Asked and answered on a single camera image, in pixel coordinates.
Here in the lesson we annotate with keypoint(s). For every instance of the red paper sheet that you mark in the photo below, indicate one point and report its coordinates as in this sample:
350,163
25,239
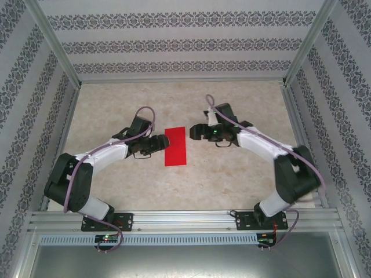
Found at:
175,147

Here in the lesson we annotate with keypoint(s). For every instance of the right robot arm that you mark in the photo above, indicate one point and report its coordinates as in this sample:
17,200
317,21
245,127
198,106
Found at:
292,179

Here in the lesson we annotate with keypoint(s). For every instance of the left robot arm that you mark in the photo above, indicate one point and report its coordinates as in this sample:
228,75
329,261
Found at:
66,185

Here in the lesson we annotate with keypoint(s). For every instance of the left circuit board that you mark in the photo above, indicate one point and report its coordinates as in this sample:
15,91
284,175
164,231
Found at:
107,238

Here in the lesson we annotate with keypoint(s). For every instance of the circuit board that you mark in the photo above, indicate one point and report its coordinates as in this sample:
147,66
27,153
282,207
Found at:
107,238
265,239

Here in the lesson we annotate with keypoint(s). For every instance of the right circuit board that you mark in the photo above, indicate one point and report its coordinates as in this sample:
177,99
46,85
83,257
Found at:
265,239

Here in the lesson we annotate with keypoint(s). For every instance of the grey metal panel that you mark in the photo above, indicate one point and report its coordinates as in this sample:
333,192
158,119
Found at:
185,260

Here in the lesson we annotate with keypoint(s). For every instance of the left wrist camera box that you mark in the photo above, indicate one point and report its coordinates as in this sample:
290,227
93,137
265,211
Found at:
150,131

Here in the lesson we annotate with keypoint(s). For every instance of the aluminium back rail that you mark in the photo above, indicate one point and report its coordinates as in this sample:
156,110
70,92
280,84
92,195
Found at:
179,82

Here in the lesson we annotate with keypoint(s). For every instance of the aluminium side rail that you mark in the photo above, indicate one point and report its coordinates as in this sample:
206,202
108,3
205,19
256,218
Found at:
61,144
300,130

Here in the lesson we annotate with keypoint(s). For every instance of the aluminium mounting rail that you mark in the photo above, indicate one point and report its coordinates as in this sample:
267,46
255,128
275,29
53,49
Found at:
185,220

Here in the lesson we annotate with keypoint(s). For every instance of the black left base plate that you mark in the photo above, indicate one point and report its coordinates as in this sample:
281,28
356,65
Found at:
127,221

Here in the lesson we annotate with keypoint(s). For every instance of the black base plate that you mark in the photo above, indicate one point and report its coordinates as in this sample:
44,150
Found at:
127,221
243,221

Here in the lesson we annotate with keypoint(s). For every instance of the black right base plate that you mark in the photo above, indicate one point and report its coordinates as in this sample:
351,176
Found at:
243,221

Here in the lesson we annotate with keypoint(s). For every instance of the aluminium frame post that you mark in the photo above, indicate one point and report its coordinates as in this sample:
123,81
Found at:
308,43
53,43

